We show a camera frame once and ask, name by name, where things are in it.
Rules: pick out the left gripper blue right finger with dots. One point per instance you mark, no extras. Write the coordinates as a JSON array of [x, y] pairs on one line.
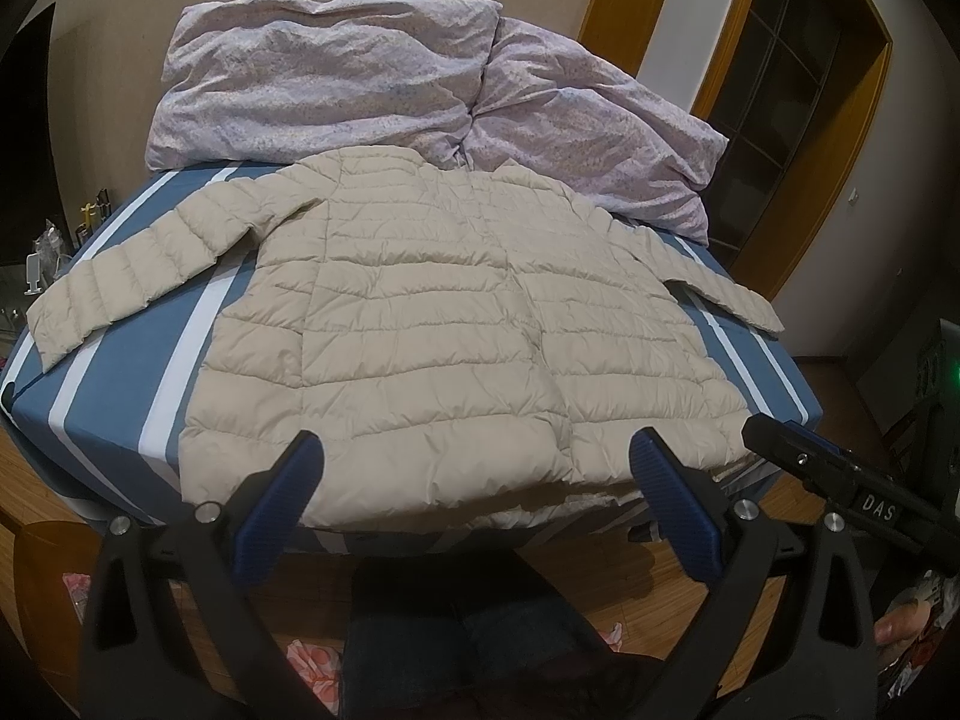
[[682, 502]]

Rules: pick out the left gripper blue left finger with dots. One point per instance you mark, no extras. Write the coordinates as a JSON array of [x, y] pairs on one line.
[[267, 506]]

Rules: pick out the beige quilted puffer jacket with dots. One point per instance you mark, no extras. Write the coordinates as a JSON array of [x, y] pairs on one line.
[[474, 349]]

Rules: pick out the person's right hand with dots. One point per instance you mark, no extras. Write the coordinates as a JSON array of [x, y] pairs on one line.
[[902, 624]]

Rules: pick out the blue white striped bed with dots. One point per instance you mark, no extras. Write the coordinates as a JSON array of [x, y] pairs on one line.
[[101, 428]]

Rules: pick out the white phone stand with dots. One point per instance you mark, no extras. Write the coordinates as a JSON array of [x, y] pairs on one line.
[[38, 266]]

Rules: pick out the lilac floral duvet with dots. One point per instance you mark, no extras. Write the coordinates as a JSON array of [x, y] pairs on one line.
[[458, 81]]

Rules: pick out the wooden door frame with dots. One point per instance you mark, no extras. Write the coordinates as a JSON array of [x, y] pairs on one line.
[[793, 84]]

